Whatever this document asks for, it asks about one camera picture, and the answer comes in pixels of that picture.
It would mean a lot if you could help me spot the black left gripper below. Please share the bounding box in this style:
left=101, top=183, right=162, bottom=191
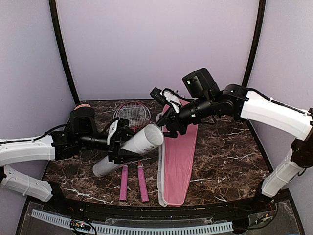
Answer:
left=77, top=127, right=145, bottom=165

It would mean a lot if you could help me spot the red badminton racket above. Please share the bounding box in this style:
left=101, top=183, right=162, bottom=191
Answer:
left=114, top=102, right=152, bottom=203
left=113, top=101, right=151, bottom=202

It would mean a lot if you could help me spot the black table front rail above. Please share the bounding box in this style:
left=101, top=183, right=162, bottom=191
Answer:
left=56, top=199, right=276, bottom=225

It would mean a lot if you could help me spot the black frame post right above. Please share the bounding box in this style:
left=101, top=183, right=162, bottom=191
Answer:
left=242, top=0, right=267, bottom=87

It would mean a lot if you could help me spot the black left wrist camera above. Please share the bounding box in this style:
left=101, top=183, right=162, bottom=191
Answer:
left=68, top=107, right=98, bottom=142

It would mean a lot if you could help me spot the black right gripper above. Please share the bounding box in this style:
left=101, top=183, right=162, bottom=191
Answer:
left=151, top=93, right=215, bottom=137

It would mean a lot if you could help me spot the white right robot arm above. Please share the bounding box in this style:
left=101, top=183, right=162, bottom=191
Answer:
left=151, top=84, right=313, bottom=212

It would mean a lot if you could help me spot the white shuttlecock tube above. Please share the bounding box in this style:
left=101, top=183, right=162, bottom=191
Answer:
left=92, top=124, right=164, bottom=178

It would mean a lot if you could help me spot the pink racket bag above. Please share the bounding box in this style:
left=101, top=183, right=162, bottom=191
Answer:
left=156, top=99, right=199, bottom=208

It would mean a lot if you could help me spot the black frame post left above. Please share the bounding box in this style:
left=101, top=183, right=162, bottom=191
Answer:
left=48, top=0, right=80, bottom=105

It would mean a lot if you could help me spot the black frame post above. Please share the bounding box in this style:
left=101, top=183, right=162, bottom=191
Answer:
left=48, top=0, right=80, bottom=105
left=242, top=0, right=267, bottom=87

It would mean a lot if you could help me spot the red badminton racket left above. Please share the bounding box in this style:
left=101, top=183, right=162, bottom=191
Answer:
left=113, top=101, right=151, bottom=202

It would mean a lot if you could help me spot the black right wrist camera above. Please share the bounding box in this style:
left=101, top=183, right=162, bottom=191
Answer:
left=182, top=68, right=221, bottom=100

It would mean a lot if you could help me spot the red patterned bowl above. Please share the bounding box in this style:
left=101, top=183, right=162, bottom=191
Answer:
left=74, top=104, right=91, bottom=110

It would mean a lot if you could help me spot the white cable duct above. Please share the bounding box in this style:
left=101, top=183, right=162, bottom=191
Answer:
left=31, top=209, right=233, bottom=235

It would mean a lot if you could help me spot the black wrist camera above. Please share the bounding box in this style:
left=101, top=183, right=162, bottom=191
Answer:
left=68, top=107, right=98, bottom=142
left=182, top=68, right=221, bottom=100

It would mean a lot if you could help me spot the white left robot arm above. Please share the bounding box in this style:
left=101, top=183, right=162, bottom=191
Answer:
left=0, top=119, right=139, bottom=213

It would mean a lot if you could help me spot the red badminton racket right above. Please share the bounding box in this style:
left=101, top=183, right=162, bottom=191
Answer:
left=114, top=102, right=152, bottom=203

